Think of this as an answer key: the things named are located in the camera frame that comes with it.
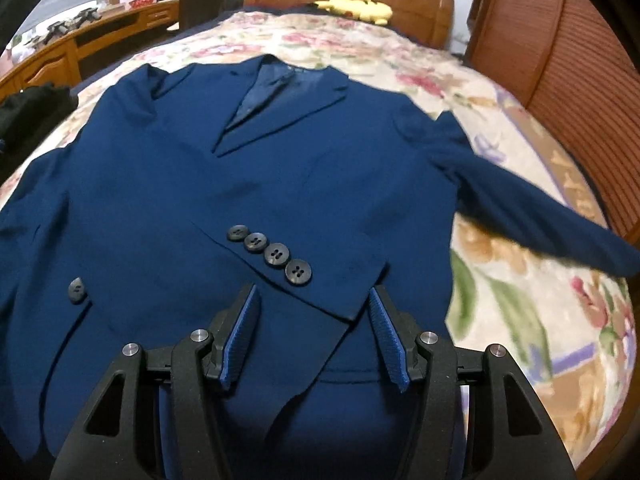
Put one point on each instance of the red basket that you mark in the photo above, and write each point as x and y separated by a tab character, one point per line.
137	4

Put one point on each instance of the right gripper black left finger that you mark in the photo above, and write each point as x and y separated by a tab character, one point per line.
160	413

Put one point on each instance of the dark wooden chair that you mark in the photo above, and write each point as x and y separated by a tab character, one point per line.
202	0

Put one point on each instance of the black folded garment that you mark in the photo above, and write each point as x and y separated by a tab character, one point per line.
27	118

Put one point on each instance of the wooden desk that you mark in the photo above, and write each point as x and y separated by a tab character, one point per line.
81	54

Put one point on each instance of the yellow Pikachu plush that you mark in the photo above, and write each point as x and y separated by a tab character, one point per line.
368	11

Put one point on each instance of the navy blue suit jacket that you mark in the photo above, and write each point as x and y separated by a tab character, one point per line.
183	187

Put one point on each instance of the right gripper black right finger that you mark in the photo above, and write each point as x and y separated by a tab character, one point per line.
477	416

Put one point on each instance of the red-brown louvered wardrobe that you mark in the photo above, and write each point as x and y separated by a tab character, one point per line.
562	61

